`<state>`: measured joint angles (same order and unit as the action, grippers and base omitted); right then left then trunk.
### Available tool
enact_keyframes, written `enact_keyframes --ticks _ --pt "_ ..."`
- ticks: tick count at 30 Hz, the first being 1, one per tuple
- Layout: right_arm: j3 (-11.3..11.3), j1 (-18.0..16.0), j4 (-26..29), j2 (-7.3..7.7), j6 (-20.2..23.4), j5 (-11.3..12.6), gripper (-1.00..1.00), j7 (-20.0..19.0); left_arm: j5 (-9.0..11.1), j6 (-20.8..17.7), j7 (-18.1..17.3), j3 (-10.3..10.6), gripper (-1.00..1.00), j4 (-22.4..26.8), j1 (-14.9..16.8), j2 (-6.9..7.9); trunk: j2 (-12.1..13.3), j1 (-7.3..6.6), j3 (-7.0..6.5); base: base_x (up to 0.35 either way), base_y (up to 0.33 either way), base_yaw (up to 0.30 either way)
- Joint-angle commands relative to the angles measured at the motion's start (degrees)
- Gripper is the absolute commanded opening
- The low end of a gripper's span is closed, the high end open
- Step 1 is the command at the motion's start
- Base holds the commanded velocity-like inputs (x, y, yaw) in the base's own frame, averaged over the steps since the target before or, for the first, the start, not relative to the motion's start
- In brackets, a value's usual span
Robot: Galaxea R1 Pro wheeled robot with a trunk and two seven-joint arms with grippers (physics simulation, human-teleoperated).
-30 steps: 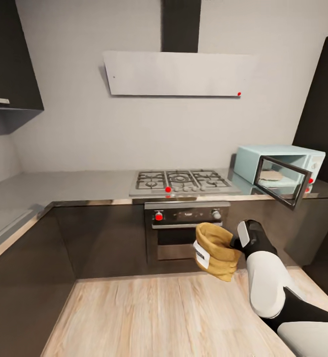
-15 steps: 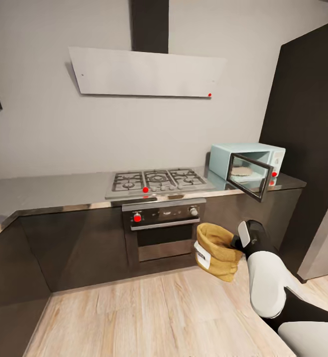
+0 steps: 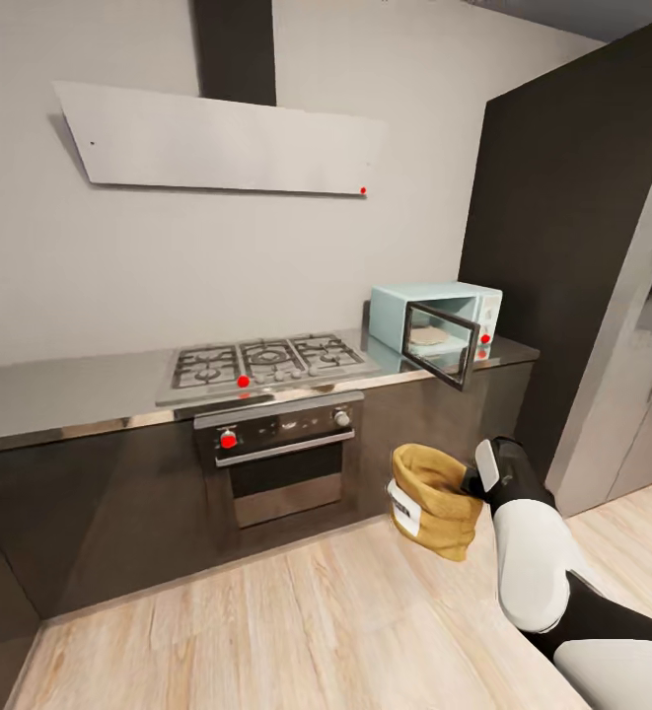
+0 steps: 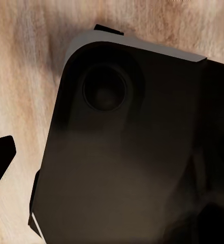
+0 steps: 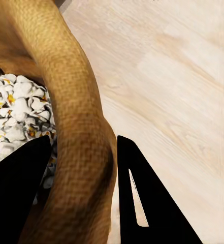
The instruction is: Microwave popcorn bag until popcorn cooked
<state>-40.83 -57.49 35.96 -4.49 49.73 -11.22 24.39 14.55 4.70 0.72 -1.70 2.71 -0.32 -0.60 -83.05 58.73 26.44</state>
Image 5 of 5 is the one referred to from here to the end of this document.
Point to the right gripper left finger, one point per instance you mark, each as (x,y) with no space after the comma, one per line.
(21,174)

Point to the popcorn bag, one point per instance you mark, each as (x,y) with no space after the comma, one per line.
(36,42)

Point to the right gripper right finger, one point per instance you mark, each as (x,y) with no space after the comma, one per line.
(167,223)

